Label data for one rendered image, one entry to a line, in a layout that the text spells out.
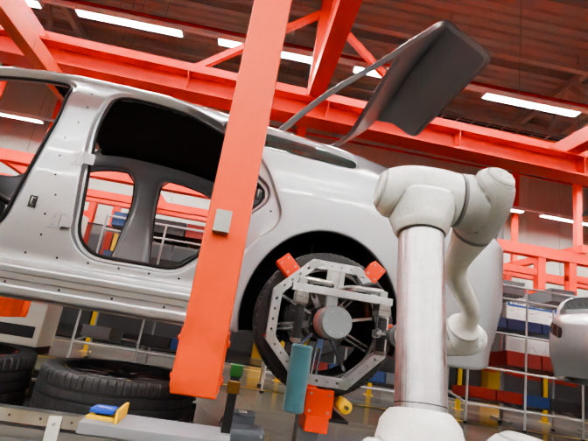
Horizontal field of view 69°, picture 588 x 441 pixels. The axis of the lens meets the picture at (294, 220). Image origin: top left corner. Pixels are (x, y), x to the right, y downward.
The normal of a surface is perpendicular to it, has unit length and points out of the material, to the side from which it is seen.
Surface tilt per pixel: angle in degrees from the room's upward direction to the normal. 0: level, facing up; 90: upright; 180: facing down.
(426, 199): 83
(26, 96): 90
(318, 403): 90
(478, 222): 145
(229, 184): 90
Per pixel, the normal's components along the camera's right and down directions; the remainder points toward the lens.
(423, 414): -0.04, -0.93
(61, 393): -0.29, -0.29
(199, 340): 0.14, -0.23
